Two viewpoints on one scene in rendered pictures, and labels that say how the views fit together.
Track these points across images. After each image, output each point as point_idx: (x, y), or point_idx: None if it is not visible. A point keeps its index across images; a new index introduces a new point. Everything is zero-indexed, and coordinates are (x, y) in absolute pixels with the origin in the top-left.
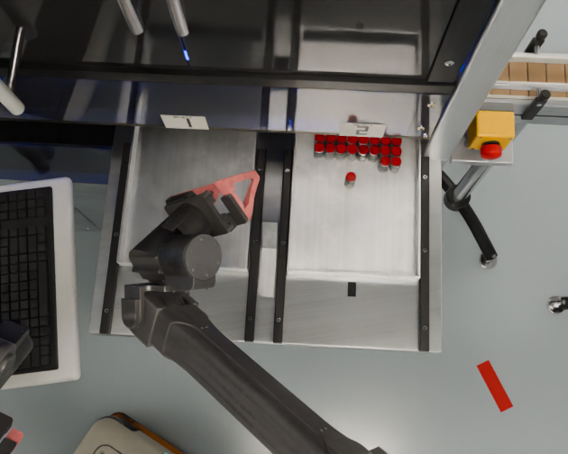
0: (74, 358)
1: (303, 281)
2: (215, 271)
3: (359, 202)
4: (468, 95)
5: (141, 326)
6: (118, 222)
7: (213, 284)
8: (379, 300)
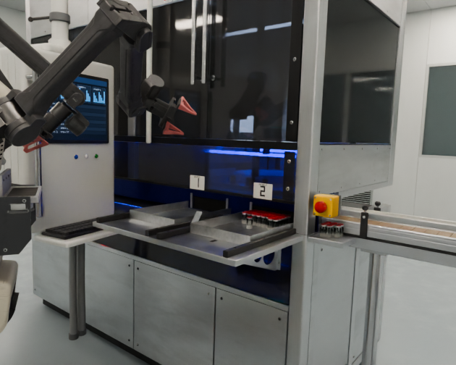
0: (74, 240)
1: (194, 235)
2: (155, 85)
3: (247, 231)
4: (302, 150)
5: None
6: None
7: (151, 85)
8: (222, 245)
